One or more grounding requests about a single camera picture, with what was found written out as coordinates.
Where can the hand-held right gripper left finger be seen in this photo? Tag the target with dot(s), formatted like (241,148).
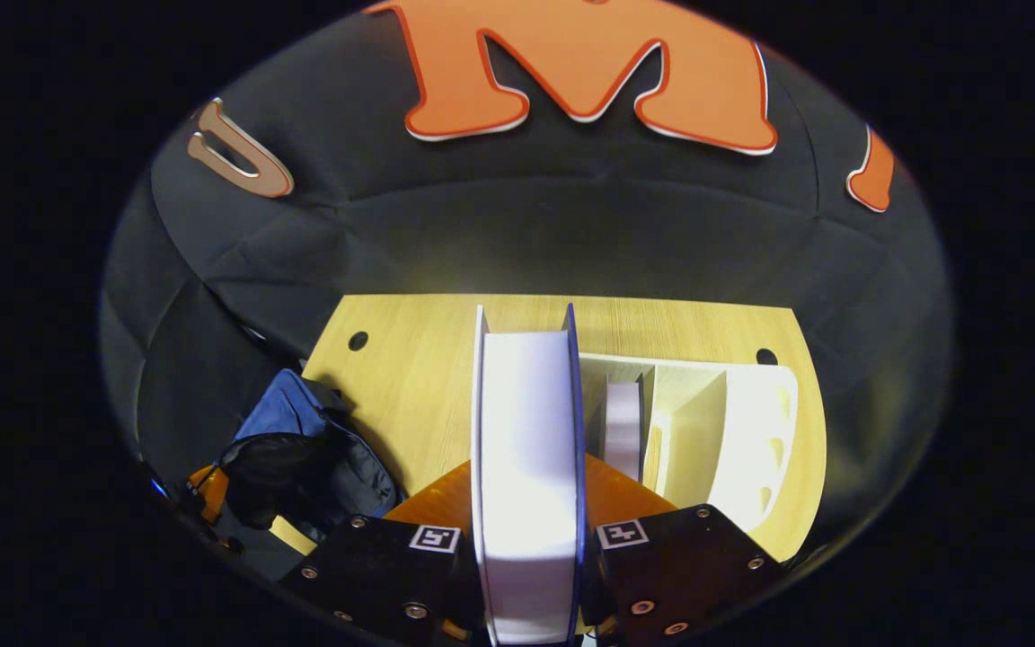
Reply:
(383,566)

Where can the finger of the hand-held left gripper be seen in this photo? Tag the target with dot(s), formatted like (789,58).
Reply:
(212,492)

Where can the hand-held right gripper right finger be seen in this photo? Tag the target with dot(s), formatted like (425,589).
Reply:
(688,566)

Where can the blue schoolbag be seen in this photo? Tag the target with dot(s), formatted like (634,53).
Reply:
(284,409)

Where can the white bookshelf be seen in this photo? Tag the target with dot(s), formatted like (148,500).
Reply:
(751,431)

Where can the white portrait cover book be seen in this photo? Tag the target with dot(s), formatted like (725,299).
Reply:
(623,431)

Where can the blue book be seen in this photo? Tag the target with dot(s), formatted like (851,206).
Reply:
(526,467)

